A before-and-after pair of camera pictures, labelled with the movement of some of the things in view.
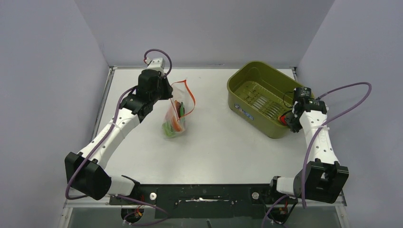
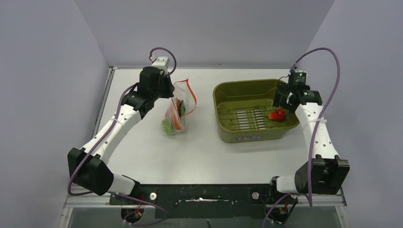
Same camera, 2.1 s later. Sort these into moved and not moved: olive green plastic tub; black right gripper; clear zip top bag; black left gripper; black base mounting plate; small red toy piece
Moved: black right gripper; small red toy piece; olive green plastic tub
Not moved: black left gripper; clear zip top bag; black base mounting plate
